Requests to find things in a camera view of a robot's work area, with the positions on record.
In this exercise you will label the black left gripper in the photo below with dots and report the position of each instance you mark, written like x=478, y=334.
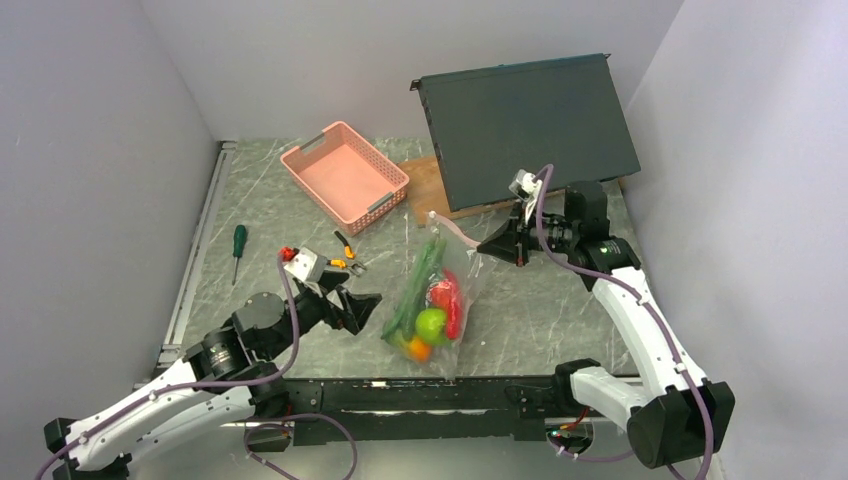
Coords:
x=357, y=307

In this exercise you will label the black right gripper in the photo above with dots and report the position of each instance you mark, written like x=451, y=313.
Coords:
x=511, y=243

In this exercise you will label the clear zip top bag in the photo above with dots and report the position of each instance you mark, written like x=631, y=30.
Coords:
x=472, y=270

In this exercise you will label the pink plastic basket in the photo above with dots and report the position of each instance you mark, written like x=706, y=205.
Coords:
x=347, y=177

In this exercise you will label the fake green cucumber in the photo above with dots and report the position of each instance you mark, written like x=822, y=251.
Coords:
x=429, y=259

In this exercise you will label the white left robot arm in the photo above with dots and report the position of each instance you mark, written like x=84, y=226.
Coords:
x=235, y=372

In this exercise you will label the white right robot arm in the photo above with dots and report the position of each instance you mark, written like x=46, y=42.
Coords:
x=677, y=413

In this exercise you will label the fake green lime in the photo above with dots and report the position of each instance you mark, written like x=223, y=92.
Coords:
x=430, y=326

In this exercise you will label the fake orange green mango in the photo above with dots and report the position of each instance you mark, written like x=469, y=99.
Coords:
x=417, y=349

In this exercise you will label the fake red tomato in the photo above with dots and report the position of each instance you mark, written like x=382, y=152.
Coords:
x=441, y=295

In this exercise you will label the fake red chili pepper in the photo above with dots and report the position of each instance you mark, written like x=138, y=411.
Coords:
x=455, y=307

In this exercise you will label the brown wooden board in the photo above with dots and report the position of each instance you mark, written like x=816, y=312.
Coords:
x=426, y=192

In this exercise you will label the dark grey metal chassis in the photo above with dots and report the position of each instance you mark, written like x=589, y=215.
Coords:
x=486, y=124

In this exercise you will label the orange handled pliers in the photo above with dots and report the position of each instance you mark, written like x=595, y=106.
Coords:
x=349, y=261

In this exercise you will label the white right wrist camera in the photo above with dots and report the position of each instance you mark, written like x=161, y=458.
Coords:
x=526, y=185

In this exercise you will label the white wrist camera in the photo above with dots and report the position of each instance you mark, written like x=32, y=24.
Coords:
x=303, y=264
x=526, y=185

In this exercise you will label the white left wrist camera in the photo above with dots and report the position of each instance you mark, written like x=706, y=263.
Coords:
x=303, y=264

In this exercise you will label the green handled screwdriver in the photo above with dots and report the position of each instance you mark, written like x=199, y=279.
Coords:
x=240, y=236

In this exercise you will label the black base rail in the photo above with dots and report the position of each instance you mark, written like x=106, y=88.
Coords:
x=314, y=412

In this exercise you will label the aluminium side rail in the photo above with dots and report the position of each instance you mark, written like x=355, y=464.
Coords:
x=170, y=349

